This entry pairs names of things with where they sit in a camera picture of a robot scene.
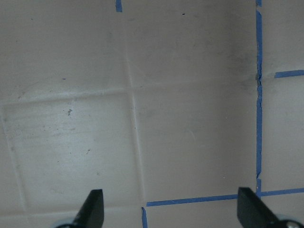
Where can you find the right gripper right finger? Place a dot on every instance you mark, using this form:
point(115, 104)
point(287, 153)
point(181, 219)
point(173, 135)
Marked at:
point(253, 213)

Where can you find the brown paper table cover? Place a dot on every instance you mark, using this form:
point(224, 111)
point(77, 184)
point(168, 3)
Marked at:
point(168, 106)

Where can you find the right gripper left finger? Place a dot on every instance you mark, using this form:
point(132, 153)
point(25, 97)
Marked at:
point(91, 214)

